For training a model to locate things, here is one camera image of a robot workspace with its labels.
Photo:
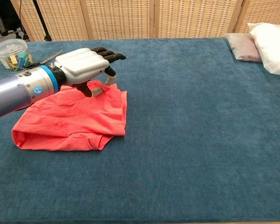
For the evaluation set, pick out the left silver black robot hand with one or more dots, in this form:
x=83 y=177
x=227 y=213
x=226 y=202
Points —
x=81 y=65

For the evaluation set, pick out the red t-shirt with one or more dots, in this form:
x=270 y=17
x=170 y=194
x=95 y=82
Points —
x=72 y=119

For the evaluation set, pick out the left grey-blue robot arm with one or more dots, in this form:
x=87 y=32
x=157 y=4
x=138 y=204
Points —
x=14 y=91

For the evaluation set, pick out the wicker folding screen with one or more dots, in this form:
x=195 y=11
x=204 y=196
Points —
x=119 y=18

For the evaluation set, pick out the black tripod stand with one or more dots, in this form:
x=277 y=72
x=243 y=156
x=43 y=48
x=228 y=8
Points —
x=40 y=18

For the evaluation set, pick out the clear jar of coloured clips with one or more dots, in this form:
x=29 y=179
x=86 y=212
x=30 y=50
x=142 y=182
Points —
x=11 y=50

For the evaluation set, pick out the blue carpet table cover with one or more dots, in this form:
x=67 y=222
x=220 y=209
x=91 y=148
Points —
x=177 y=163

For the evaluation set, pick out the frosted bag with dark-red garment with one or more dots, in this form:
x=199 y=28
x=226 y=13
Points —
x=243 y=46

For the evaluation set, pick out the bagged white garment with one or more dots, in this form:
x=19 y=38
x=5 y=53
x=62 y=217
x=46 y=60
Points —
x=273 y=46

